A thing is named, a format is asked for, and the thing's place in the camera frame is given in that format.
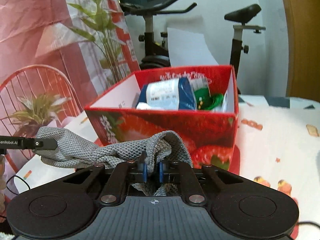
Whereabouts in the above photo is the grey knitted cloth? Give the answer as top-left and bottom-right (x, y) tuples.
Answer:
(31, 126), (194, 197)

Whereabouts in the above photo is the red strawberry cardboard box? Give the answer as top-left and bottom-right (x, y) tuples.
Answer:
(85, 66), (240, 174)

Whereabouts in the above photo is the blue white package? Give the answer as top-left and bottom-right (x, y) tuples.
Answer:
(136, 77), (197, 111)

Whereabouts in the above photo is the black exercise bike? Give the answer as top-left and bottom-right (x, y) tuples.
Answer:
(119, 0), (266, 94)

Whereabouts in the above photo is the green artificial plant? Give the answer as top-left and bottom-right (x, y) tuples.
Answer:
(68, 0), (126, 84)

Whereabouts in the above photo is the wooden door panel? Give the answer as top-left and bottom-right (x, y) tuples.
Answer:
(283, 0), (319, 101)

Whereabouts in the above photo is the black thin cable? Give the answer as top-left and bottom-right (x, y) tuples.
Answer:
(0, 174), (31, 221)

